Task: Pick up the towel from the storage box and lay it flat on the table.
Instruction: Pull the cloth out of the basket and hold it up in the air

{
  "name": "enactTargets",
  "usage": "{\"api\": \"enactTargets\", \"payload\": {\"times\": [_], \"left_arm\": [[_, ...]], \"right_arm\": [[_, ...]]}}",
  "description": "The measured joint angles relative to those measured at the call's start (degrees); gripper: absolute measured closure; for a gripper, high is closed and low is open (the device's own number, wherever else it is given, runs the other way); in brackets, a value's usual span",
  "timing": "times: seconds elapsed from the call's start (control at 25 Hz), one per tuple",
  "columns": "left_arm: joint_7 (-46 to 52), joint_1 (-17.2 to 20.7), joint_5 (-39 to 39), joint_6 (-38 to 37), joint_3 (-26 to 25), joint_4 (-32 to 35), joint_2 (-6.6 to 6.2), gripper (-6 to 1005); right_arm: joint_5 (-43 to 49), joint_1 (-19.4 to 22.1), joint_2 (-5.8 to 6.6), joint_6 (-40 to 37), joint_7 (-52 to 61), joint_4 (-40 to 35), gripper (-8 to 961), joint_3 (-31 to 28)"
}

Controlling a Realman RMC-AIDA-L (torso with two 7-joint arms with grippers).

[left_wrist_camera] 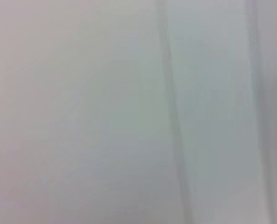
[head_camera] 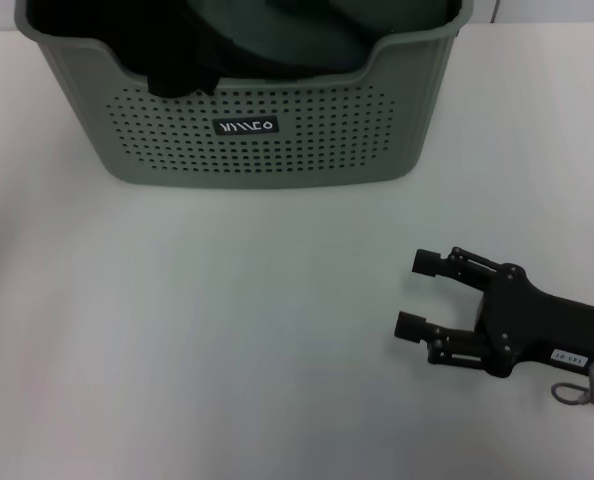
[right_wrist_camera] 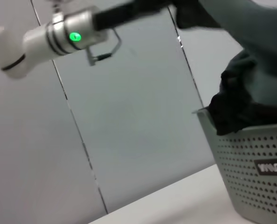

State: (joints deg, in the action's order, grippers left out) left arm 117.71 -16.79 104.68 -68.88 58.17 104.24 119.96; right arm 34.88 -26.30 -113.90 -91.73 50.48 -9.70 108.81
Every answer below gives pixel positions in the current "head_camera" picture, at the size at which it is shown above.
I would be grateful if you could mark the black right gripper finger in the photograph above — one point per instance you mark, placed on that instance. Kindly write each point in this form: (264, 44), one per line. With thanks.
(412, 327)
(429, 262)

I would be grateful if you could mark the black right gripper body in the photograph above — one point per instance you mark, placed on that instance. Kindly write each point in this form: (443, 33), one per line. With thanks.
(537, 325)

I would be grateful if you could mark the dark green towel black trim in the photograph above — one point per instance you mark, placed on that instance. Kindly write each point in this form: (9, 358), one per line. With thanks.
(297, 35)

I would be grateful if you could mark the green perforated plastic storage basket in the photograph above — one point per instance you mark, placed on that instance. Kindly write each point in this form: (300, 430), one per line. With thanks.
(257, 145)

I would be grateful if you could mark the black cloth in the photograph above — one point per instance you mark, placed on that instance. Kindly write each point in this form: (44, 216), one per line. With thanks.
(167, 45)

